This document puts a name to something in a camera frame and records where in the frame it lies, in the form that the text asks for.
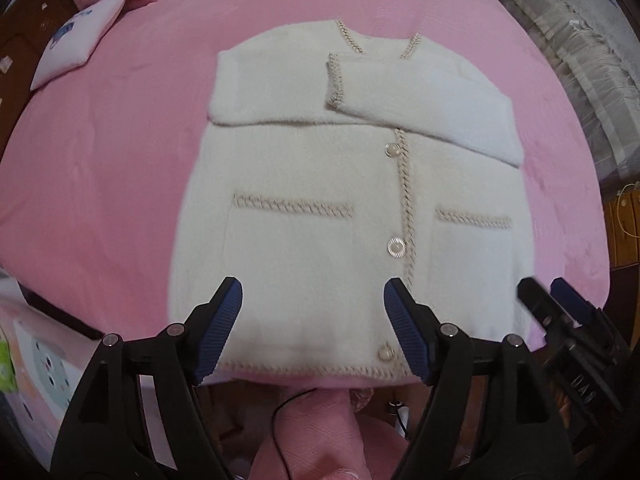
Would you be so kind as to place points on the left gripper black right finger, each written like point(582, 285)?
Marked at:
point(489, 414)

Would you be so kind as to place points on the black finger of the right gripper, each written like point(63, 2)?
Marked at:
point(556, 310)
point(593, 322)

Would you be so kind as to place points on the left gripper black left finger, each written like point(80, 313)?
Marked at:
point(134, 413)

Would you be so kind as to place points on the white fuzzy cardigan braided trim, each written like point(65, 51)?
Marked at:
point(332, 162)

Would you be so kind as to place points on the white dotted sheet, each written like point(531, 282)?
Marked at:
point(45, 348)

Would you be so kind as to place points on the pink trousers of operator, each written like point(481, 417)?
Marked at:
point(325, 434)

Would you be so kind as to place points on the grey white pleated curtain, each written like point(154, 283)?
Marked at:
point(594, 52)

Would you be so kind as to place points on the white printed pillow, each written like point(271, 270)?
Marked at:
point(74, 42)

